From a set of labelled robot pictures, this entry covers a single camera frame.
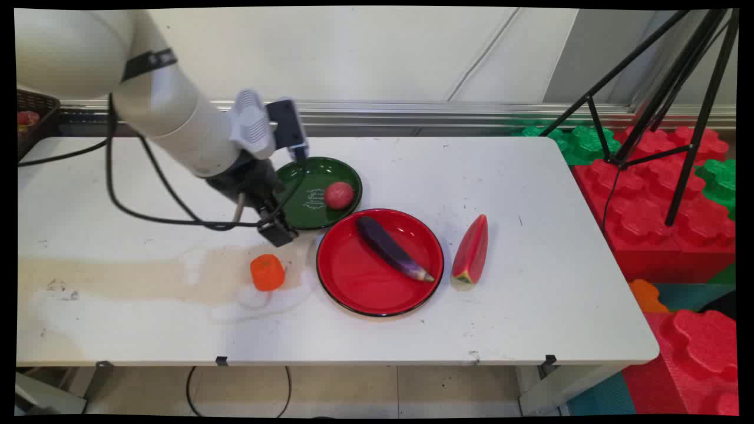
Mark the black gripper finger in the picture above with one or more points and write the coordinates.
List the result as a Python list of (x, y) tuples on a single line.
[(278, 237), (284, 219)]

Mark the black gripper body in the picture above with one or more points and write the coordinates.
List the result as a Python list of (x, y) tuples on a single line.
[(247, 179)]

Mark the purple toy eggplant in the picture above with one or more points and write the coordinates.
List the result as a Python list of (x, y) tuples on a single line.
[(389, 247)]

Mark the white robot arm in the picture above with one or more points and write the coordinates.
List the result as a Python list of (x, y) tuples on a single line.
[(153, 100)]

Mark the orange toy fruit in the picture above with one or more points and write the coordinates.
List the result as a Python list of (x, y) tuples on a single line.
[(267, 273)]

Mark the green plate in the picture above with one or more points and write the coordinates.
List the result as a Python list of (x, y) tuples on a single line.
[(321, 209)]

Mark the red toy tomato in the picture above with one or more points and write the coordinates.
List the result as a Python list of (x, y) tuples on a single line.
[(339, 195)]

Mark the red plate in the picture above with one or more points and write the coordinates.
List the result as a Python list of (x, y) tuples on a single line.
[(359, 282)]

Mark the toy watermelon slice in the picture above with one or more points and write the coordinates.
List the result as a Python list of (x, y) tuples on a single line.
[(472, 253)]

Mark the dark woven basket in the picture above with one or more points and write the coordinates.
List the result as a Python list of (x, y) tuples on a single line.
[(41, 112)]

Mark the red toy in basket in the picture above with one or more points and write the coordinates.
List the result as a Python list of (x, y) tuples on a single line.
[(27, 118)]

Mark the green foam block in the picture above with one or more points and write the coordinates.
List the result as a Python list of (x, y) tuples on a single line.
[(720, 182), (580, 144)]

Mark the large red foam block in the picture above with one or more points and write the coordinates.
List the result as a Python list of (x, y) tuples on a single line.
[(642, 218)]

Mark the orange foam block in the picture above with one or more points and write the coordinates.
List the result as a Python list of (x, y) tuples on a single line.
[(647, 295)]

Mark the teal foam mat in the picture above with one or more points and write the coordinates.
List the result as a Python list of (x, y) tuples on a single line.
[(689, 296)]

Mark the black tripod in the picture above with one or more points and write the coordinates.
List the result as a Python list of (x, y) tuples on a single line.
[(689, 88)]

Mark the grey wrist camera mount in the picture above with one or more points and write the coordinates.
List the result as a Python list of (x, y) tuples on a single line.
[(259, 123)]

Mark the aluminium wall rail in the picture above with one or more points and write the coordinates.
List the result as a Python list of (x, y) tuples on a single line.
[(412, 112)]

